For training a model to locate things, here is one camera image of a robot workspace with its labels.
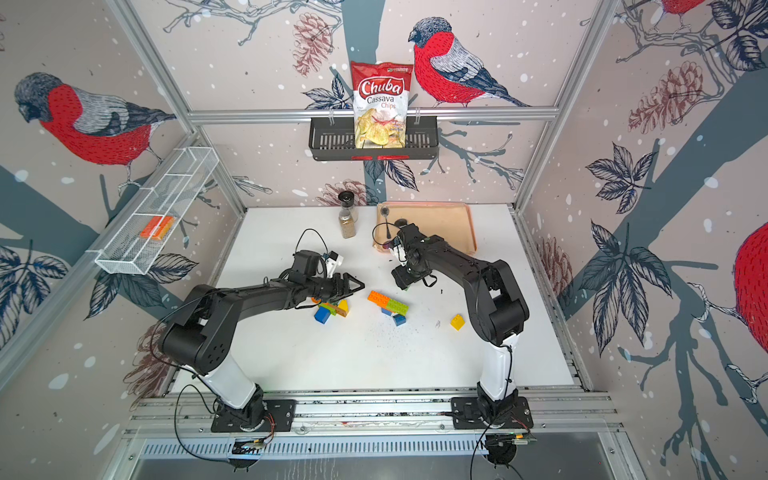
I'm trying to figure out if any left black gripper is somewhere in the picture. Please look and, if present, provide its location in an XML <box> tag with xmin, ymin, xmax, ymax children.
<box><xmin>305</xmin><ymin>272</ymin><xmax>365</xmax><ymax>302</ymax></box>

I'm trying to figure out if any lime green long brick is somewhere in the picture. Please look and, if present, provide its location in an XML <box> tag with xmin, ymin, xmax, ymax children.
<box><xmin>319</xmin><ymin>304</ymin><xmax>338</xmax><ymax>316</ymax></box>

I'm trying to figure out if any orange brick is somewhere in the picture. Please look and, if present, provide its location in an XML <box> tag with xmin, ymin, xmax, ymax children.
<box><xmin>367</xmin><ymin>291</ymin><xmax>391</xmax><ymax>309</ymax></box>

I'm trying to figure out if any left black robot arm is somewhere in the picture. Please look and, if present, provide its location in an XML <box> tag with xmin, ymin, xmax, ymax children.
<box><xmin>158</xmin><ymin>271</ymin><xmax>365</xmax><ymax>431</ymax></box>

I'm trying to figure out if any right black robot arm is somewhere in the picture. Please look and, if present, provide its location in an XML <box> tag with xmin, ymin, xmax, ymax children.
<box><xmin>391</xmin><ymin>222</ymin><xmax>532</xmax><ymax>431</ymax></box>

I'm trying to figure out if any beige tray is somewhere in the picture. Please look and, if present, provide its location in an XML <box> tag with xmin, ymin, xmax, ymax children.
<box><xmin>372</xmin><ymin>202</ymin><xmax>477</xmax><ymax>255</ymax></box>

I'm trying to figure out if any glass spice shaker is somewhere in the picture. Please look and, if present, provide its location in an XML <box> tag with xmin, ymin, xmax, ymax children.
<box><xmin>338</xmin><ymin>190</ymin><xmax>356</xmax><ymax>239</ymax></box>

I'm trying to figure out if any Chuba cassava chips bag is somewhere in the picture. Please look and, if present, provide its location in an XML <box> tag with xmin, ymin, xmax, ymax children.
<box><xmin>350</xmin><ymin>62</ymin><xmax>413</xmax><ymax>149</ymax></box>

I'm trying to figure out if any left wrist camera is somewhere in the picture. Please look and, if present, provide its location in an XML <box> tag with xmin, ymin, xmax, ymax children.
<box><xmin>292</xmin><ymin>250</ymin><xmax>344</xmax><ymax>278</ymax></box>

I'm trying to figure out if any black wall basket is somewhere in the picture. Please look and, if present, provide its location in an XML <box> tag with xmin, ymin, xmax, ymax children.
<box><xmin>309</xmin><ymin>115</ymin><xmax>439</xmax><ymax>161</ymax></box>

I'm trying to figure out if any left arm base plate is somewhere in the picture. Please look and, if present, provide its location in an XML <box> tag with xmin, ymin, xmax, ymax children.
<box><xmin>211</xmin><ymin>399</ymin><xmax>297</xmax><ymax>433</ymax></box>

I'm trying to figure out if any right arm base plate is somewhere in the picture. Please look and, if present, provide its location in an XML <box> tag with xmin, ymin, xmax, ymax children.
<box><xmin>450</xmin><ymin>395</ymin><xmax>534</xmax><ymax>431</ymax></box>

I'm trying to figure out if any orange block in wire basket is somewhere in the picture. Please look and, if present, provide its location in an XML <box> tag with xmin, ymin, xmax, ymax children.
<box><xmin>139</xmin><ymin>216</ymin><xmax>175</xmax><ymax>241</ymax></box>

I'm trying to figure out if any white wire wall basket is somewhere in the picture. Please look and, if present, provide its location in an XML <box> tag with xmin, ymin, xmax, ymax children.
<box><xmin>95</xmin><ymin>146</ymin><xmax>219</xmax><ymax>275</ymax></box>

